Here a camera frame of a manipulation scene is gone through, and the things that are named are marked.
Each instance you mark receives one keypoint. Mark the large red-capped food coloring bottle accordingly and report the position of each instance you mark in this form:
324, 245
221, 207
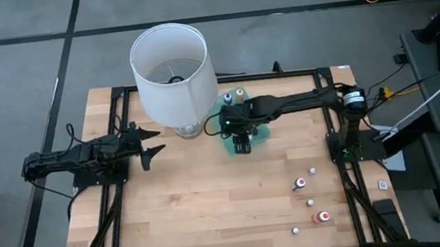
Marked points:
300, 183

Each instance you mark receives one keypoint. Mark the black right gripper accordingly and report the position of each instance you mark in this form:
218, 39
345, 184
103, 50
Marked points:
240, 119

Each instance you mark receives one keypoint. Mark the white rod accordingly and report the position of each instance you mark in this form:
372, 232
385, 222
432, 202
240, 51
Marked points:
436, 92

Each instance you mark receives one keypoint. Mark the large yellow food coloring bottle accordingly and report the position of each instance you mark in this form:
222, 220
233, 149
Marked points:
240, 94

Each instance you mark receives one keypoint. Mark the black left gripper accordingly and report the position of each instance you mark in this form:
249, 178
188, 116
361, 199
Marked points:
127, 146

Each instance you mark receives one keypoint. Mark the translucent green plastic bin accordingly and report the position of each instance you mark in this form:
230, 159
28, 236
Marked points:
263, 132

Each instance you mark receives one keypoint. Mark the table lamp with white shade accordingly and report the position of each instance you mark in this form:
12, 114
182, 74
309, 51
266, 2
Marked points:
178, 103

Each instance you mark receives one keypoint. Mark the small dark food coloring bottle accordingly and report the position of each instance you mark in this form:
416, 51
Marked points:
295, 230
312, 170

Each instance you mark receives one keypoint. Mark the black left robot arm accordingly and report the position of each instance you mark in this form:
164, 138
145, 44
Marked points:
54, 161

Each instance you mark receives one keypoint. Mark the yellow power plug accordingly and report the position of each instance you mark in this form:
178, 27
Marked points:
387, 93

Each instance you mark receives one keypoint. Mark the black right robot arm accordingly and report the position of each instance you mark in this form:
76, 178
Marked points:
304, 99

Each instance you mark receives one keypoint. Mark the small pink food coloring bottle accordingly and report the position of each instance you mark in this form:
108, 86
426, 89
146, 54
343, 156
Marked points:
310, 203

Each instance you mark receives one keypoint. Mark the large orange food coloring bottle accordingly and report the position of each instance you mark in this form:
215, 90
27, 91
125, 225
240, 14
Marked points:
323, 216

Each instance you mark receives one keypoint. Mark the black flat device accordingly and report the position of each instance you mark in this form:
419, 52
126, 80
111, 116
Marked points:
386, 207

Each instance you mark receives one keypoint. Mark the small white tag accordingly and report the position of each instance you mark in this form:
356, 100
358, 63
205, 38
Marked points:
383, 185

